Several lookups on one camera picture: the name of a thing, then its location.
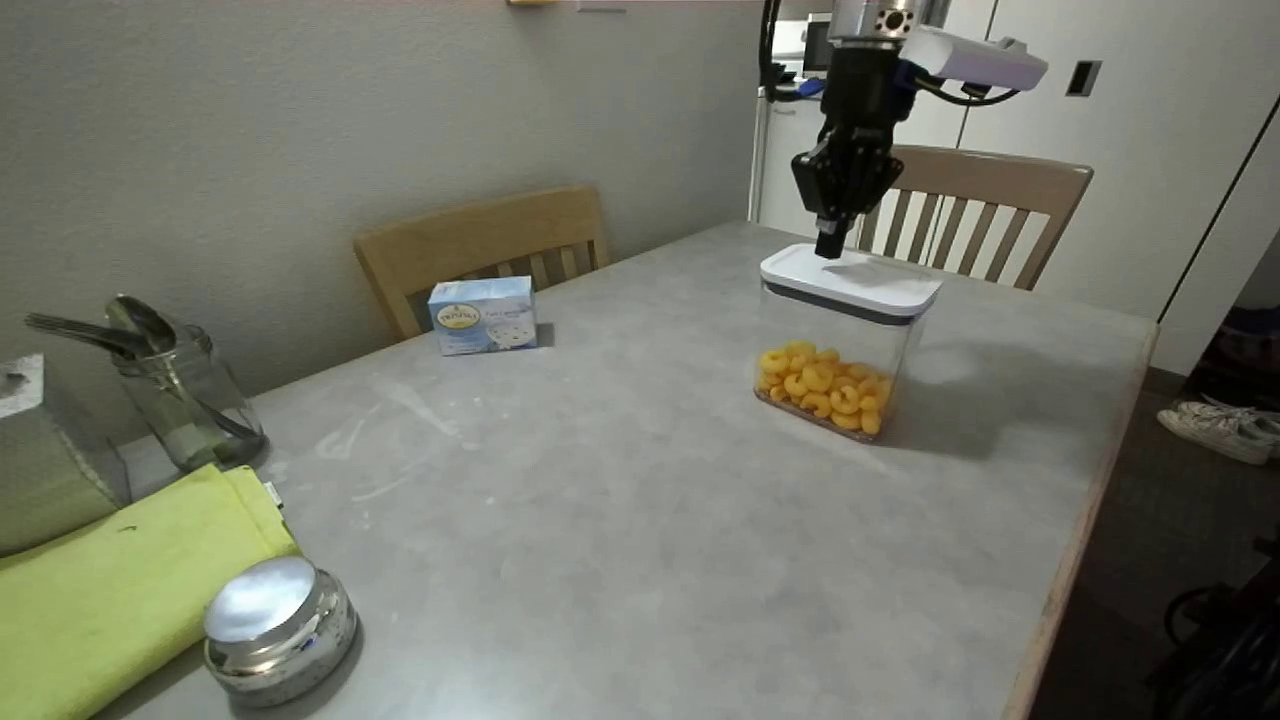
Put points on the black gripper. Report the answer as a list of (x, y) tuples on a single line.
[(864, 101)]

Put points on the white rectangular container lid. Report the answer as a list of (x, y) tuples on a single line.
[(853, 283)]

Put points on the clear plastic food container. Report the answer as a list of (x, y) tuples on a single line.
[(834, 335)]

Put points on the wooden chair with slatted backrest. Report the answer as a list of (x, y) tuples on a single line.
[(1013, 201)]

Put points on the wooden chair with solid backrest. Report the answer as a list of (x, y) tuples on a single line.
[(465, 240)]

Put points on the small light blue box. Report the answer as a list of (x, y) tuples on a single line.
[(481, 314)]

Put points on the white shoes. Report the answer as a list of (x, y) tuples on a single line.
[(1221, 434)]

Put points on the dark wheeled object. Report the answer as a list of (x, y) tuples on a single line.
[(1221, 643)]

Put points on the glass utensil jar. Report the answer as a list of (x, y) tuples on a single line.
[(192, 401)]

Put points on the silver spoon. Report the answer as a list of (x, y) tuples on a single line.
[(147, 323)]

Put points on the round silver metal tin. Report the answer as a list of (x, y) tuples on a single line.
[(277, 624)]

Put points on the dark metal utensil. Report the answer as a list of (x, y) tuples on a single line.
[(83, 328)]

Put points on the lime green cloth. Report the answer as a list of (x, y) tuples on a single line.
[(106, 584)]

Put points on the grey tissue box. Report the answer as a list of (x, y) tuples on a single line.
[(46, 465)]

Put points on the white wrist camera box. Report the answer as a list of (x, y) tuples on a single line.
[(983, 62)]

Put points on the dark wall outlet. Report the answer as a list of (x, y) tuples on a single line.
[(1086, 79)]

